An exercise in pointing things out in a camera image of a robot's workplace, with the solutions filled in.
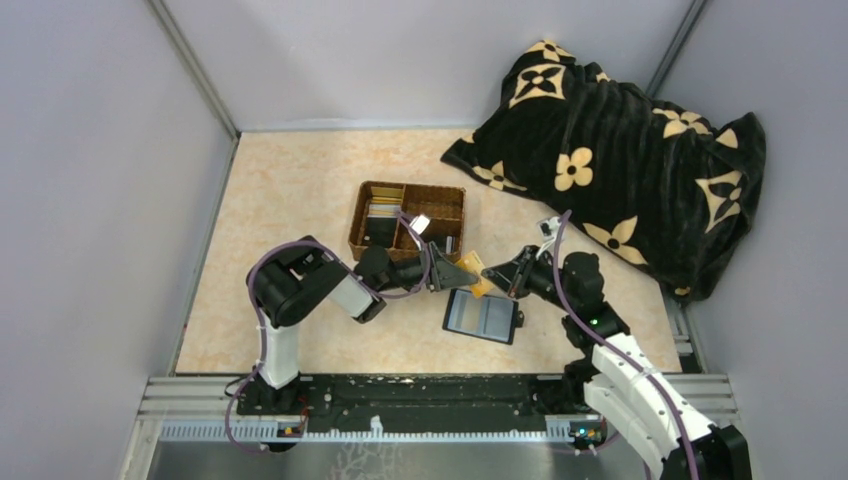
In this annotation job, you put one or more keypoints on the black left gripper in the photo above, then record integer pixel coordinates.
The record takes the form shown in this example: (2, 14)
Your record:
(432, 268)

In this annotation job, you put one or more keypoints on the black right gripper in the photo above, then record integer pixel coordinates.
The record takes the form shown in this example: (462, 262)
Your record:
(523, 273)

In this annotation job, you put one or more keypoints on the gold credit card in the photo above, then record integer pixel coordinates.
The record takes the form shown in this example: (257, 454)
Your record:
(472, 263)

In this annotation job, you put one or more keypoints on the black leather card holder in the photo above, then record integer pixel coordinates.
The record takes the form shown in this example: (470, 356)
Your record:
(489, 318)

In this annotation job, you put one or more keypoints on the brown wicker divided basket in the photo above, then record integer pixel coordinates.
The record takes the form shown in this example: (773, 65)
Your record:
(444, 205)

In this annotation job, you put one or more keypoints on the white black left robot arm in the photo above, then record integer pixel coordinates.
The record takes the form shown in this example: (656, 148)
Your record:
(293, 279)

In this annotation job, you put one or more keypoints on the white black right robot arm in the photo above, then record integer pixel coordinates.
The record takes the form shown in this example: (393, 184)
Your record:
(616, 379)

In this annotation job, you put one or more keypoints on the black card in basket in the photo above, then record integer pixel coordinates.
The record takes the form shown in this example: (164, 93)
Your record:
(379, 231)

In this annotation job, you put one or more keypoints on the silver card in basket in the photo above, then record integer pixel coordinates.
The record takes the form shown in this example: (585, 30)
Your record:
(383, 210)

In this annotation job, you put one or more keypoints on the gold card in basket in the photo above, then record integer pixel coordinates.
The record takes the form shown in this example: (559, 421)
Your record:
(382, 194)

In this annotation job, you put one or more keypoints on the black wallet in basket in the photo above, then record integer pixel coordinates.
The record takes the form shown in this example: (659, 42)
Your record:
(446, 243)

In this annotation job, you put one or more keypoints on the black floral patterned blanket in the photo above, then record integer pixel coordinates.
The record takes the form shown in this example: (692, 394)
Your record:
(654, 183)

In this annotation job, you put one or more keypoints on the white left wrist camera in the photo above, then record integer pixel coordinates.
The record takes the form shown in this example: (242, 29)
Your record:
(419, 224)

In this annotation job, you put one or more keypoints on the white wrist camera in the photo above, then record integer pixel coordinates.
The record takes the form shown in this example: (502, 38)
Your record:
(419, 224)
(549, 230)

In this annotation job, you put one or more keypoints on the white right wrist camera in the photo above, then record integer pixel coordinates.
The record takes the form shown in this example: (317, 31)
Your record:
(549, 230)

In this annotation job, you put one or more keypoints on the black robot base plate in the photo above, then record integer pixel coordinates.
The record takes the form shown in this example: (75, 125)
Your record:
(421, 404)

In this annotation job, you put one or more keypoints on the aluminium frame rail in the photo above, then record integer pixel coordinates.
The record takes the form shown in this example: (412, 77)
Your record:
(203, 408)

